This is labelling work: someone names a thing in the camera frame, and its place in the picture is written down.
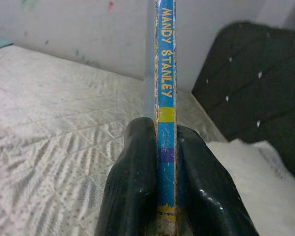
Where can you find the white pillow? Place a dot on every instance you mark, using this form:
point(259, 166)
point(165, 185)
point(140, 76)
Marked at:
point(260, 191)

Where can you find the blue yellow-edged children's book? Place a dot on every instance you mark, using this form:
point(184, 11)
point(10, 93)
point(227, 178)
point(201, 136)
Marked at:
point(166, 73)

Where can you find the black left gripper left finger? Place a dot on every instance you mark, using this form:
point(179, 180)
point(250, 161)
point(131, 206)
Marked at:
point(127, 184)

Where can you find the black tufted headboard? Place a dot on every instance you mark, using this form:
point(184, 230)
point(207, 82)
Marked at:
point(255, 86)

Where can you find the grey quilted mattress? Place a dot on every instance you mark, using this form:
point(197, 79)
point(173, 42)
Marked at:
point(51, 110)

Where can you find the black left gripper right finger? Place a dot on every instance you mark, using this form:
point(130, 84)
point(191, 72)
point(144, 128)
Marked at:
point(206, 191)

